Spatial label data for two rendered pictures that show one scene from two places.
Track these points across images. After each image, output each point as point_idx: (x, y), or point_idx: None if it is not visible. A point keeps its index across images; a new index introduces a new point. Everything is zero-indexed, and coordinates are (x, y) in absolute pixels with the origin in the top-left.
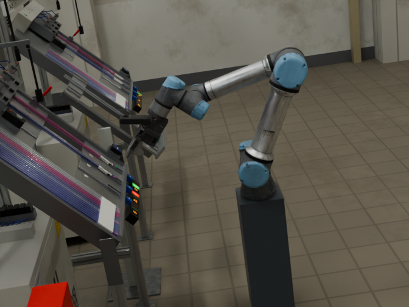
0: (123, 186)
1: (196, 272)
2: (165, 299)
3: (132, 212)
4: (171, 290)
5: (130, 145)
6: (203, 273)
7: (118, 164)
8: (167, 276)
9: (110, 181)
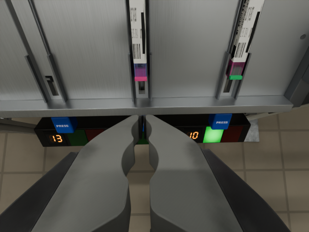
0: (89, 109)
1: (243, 178)
2: (202, 146)
3: (45, 133)
4: (216, 151)
5: (110, 156)
6: None
7: (289, 82)
8: (242, 147)
9: (107, 63)
